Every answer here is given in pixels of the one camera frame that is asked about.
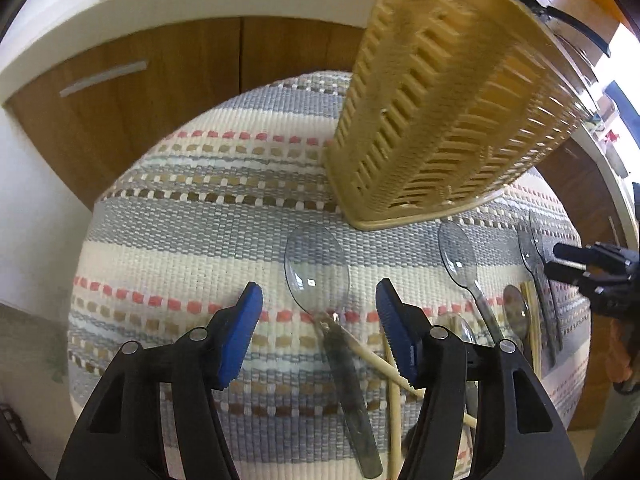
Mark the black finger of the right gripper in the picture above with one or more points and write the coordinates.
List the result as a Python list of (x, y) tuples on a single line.
[(569, 264)]

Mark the clear plastic spoon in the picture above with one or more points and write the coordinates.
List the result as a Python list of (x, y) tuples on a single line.
[(317, 275), (460, 261), (532, 252)]

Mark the white kitchen countertop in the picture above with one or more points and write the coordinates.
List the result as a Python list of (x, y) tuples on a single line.
[(46, 32)]

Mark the person's hand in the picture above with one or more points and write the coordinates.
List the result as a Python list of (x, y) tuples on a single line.
[(623, 348)]

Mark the wooden chopstick far right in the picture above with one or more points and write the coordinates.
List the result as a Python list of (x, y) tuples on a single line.
[(530, 296)]

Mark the black ladle spoon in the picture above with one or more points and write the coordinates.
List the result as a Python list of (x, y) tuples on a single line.
[(517, 314)]

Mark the wooden chopstick long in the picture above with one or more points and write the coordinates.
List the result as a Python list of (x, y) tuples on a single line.
[(394, 425)]

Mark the wooden chopstick crossed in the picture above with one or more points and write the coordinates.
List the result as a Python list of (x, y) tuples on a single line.
[(388, 370)]

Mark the yellow plastic utensil basket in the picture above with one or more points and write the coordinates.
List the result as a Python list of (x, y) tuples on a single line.
[(450, 101)]

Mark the striped woven table mat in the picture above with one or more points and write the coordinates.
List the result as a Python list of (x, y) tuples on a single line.
[(208, 209)]

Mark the wooden base cabinet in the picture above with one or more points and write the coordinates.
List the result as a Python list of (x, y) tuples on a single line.
[(92, 136)]

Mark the silver cabinet handle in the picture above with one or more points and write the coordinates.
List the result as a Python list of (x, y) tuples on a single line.
[(104, 76)]

